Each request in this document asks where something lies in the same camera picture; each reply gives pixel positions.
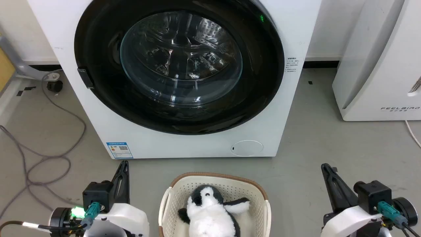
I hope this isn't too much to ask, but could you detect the teal plug black cable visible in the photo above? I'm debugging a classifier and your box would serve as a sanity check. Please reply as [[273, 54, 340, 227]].
[[377, 201, 421, 237], [0, 202, 101, 237]]

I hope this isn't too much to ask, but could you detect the left teal plug black cable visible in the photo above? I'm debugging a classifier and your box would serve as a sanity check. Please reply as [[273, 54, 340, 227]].
[[0, 202, 101, 237]]

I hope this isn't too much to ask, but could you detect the black floor tape strip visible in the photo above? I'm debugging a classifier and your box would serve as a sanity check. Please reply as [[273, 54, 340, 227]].
[[16, 86, 37, 97]]

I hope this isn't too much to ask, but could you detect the right teal plug black cable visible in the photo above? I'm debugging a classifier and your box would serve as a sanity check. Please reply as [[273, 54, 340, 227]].
[[377, 201, 421, 237]]

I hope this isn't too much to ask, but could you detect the white front-load washing machine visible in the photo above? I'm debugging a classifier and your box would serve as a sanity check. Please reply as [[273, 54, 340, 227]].
[[27, 0, 322, 160]]

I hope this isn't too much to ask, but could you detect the round white filter cover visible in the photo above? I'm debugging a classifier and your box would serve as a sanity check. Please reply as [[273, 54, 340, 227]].
[[231, 140, 263, 157]]

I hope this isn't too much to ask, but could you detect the small text sticker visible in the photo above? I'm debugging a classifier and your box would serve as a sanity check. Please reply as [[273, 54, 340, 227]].
[[286, 57, 299, 73]]

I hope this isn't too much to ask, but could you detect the blue energy label sticker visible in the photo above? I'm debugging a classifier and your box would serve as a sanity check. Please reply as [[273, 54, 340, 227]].
[[106, 142, 134, 159]]

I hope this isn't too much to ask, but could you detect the black white penguin plush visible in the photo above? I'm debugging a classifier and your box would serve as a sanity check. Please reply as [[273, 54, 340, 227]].
[[178, 185, 251, 237]]

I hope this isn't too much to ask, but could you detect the thin white power cable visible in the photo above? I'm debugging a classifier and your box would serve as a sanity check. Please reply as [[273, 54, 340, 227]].
[[405, 120, 421, 148]]

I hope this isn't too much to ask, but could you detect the yellow wooden board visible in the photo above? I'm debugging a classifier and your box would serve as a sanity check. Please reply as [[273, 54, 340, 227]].
[[0, 48, 16, 93]]

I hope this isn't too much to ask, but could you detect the black caster wheel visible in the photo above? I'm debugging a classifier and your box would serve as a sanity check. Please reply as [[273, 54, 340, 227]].
[[47, 80, 63, 93]]

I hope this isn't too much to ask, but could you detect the grey floor cable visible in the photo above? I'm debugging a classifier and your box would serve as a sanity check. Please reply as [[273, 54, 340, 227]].
[[0, 70, 87, 219]]

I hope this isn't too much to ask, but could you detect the white air purifier appliance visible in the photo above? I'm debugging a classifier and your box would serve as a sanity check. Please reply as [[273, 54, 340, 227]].
[[332, 0, 421, 122]]

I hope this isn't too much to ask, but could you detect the grey metal frame leg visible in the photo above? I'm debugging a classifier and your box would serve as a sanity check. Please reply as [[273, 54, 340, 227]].
[[0, 34, 61, 82]]

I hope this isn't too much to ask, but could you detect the black rectangular plastic block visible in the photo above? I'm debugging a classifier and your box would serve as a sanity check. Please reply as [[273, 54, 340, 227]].
[[77, 67, 95, 89]]

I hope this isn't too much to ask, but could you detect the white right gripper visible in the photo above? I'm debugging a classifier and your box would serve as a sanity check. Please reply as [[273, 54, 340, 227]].
[[321, 163, 384, 237]]

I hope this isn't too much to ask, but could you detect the black round washer door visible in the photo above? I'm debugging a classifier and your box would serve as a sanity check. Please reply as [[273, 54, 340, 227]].
[[74, 0, 285, 135]]

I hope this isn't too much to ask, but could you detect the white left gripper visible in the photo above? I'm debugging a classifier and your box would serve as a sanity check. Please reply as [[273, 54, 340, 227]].
[[83, 161, 150, 237]]

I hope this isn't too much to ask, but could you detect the cream plastic laundry basket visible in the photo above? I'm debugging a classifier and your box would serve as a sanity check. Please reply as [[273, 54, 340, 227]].
[[158, 172, 272, 237]]

